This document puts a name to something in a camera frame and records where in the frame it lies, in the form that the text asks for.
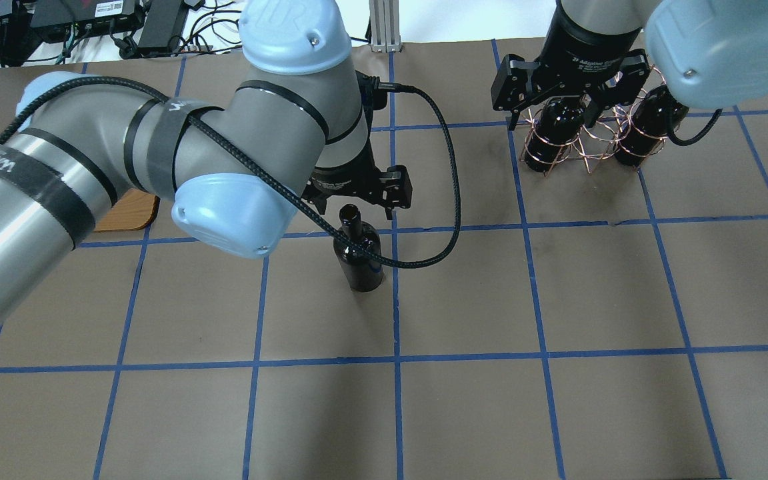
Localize dark wine bottle carried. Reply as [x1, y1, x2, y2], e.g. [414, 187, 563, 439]
[333, 204, 384, 292]

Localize copper wire bottle basket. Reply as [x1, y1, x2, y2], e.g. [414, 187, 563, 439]
[518, 64, 669, 175]

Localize wooden tray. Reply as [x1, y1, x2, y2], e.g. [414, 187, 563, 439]
[94, 189, 161, 233]

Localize aluminium frame post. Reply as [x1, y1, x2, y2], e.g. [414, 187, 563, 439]
[368, 1, 403, 53]

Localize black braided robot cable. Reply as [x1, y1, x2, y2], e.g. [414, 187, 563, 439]
[0, 75, 462, 270]

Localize black power adapter brick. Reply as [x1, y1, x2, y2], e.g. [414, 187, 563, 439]
[137, 0, 188, 57]

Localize dark wine bottle in basket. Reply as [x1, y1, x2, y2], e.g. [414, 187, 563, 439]
[522, 97, 584, 173]

